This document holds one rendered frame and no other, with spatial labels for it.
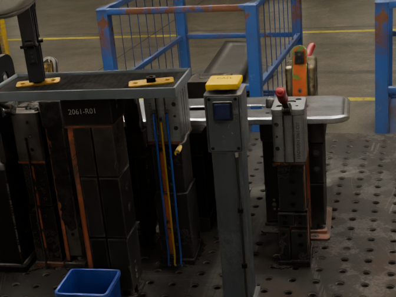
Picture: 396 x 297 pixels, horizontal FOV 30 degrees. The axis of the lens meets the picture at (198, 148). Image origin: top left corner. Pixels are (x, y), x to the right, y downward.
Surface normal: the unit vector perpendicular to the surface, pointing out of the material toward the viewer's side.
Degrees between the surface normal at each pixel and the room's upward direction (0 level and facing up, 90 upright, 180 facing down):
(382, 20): 90
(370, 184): 0
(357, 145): 0
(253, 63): 90
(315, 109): 0
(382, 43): 90
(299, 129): 90
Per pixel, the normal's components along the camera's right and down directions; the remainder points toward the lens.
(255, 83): -0.29, 0.36
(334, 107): -0.08, -0.93
